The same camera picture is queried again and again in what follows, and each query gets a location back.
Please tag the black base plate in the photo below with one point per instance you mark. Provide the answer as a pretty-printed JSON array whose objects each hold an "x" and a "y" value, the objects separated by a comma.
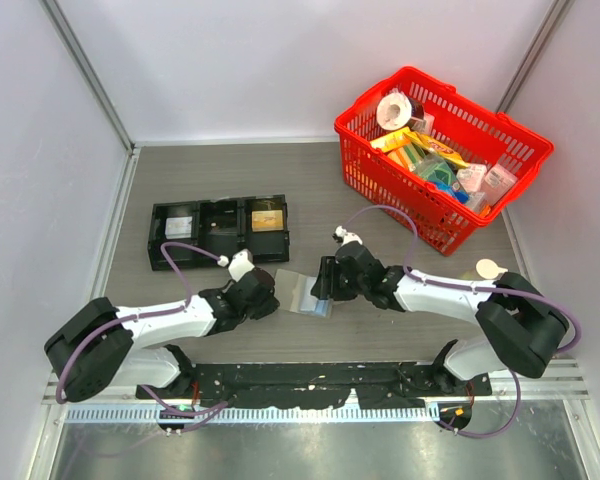
[{"x": 318, "y": 386}]

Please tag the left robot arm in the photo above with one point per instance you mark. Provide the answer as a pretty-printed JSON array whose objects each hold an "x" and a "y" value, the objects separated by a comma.
[{"x": 103, "y": 345}]

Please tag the silver card in tray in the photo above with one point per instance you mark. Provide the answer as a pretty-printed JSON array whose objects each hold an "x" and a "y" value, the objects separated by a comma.
[{"x": 178, "y": 227}]

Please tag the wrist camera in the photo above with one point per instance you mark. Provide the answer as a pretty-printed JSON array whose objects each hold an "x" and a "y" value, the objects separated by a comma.
[
  {"x": 238, "y": 265},
  {"x": 342, "y": 236}
]

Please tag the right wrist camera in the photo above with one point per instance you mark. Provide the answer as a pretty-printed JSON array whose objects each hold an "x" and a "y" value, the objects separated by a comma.
[{"x": 342, "y": 236}]

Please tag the grey card holder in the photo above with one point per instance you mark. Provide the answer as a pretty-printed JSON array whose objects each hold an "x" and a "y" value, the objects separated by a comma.
[{"x": 293, "y": 291}]

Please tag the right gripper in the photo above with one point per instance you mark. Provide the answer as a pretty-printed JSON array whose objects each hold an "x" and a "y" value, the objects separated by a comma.
[{"x": 326, "y": 286}]

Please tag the gold card in tray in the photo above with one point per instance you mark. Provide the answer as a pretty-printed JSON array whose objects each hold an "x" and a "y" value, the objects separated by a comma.
[{"x": 267, "y": 220}]

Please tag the yellow snack box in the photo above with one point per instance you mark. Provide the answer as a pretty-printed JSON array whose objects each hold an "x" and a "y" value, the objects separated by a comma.
[{"x": 408, "y": 148}]

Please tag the beige round tag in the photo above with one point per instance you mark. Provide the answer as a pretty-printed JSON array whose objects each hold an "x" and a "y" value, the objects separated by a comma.
[{"x": 488, "y": 269}]

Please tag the red shopping basket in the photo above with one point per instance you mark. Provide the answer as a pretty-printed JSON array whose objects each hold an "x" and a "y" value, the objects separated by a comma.
[{"x": 445, "y": 218}]

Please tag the pink white packet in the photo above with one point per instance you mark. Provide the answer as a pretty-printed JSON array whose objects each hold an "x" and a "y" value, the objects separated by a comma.
[{"x": 496, "y": 183}]

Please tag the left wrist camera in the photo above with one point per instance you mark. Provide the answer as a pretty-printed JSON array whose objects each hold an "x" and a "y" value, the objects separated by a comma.
[{"x": 238, "y": 265}]

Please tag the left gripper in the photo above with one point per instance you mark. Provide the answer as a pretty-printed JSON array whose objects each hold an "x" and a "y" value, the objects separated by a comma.
[{"x": 266, "y": 309}]

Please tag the green packet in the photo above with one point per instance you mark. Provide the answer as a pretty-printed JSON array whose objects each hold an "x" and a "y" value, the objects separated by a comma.
[{"x": 433, "y": 168}]

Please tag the white tape roll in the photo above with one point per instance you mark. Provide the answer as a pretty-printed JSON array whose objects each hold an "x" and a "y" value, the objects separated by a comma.
[{"x": 393, "y": 111}]

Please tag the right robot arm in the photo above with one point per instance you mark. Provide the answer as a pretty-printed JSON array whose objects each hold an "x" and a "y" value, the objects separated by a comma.
[{"x": 521, "y": 330}]

